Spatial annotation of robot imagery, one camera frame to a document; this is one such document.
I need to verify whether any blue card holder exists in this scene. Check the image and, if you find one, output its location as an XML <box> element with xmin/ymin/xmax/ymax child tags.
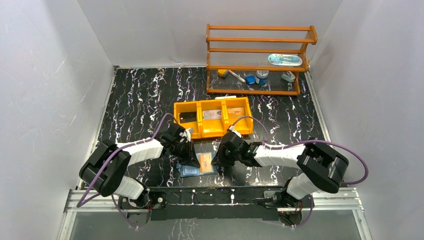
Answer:
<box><xmin>176</xmin><ymin>152</ymin><xmax>217</xmax><ymax>178</ymax></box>

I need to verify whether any orange credit card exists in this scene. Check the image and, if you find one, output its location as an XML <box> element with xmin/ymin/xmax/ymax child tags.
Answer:
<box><xmin>198</xmin><ymin>152</ymin><xmax>214</xmax><ymax>174</ymax></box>
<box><xmin>227</xmin><ymin>107</ymin><xmax>246</xmax><ymax>119</ymax></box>

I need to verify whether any yellow three-compartment bin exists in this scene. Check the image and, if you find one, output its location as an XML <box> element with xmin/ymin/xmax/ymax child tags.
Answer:
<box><xmin>173</xmin><ymin>97</ymin><xmax>254</xmax><ymax>140</ymax></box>

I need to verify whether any orange wooden shelf rack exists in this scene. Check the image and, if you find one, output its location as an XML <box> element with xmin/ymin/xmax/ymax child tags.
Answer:
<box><xmin>205</xmin><ymin>24</ymin><xmax>318</xmax><ymax>96</ymax></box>

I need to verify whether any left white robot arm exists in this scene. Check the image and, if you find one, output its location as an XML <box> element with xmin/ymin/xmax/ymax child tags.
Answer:
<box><xmin>79</xmin><ymin>122</ymin><xmax>200</xmax><ymax>208</ymax></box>

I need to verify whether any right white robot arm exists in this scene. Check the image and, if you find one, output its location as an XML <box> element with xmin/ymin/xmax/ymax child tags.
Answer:
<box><xmin>211</xmin><ymin>130</ymin><xmax>349</xmax><ymax>207</ymax></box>

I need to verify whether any black credit card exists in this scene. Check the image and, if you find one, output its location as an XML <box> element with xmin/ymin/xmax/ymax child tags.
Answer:
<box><xmin>179</xmin><ymin>111</ymin><xmax>197</xmax><ymax>124</ymax></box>

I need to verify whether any silver credit card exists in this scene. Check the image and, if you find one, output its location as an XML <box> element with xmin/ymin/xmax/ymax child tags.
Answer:
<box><xmin>202</xmin><ymin>109</ymin><xmax>222</xmax><ymax>120</ymax></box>

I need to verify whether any white rectangular box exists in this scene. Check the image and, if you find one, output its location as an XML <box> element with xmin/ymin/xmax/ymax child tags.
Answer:
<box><xmin>214</xmin><ymin>95</ymin><xmax>237</xmax><ymax>100</ymax></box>

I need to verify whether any blue small box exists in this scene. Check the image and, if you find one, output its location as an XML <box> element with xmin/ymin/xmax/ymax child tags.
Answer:
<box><xmin>245</xmin><ymin>75</ymin><xmax>256</xmax><ymax>85</ymax></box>

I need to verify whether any white marker pen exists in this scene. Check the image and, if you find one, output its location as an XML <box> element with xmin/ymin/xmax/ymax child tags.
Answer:
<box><xmin>228</xmin><ymin>69</ymin><xmax>246</xmax><ymax>83</ymax></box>

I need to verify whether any yellow sponge block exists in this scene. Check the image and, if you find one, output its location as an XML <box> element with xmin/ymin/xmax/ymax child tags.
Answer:
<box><xmin>217</xmin><ymin>69</ymin><xmax>229</xmax><ymax>79</ymax></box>

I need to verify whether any grey tape dispenser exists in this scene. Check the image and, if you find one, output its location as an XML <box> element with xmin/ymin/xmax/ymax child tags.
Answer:
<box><xmin>281</xmin><ymin>71</ymin><xmax>296</xmax><ymax>83</ymax></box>

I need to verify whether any blue blister pack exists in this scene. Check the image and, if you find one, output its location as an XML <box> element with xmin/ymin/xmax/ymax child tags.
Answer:
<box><xmin>267</xmin><ymin>53</ymin><xmax>303</xmax><ymax>67</ymax></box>

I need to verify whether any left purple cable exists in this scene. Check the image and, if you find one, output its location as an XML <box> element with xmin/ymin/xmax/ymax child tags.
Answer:
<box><xmin>76</xmin><ymin>112</ymin><xmax>178</xmax><ymax>229</ymax></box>

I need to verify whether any purple cable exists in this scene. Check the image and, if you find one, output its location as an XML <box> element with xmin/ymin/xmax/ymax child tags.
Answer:
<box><xmin>230</xmin><ymin>115</ymin><xmax>370</xmax><ymax>229</ymax></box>
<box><xmin>76</xmin><ymin>112</ymin><xmax>178</xmax><ymax>229</ymax></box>

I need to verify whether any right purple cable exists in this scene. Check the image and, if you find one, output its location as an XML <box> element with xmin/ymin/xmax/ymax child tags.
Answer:
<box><xmin>230</xmin><ymin>115</ymin><xmax>370</xmax><ymax>229</ymax></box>

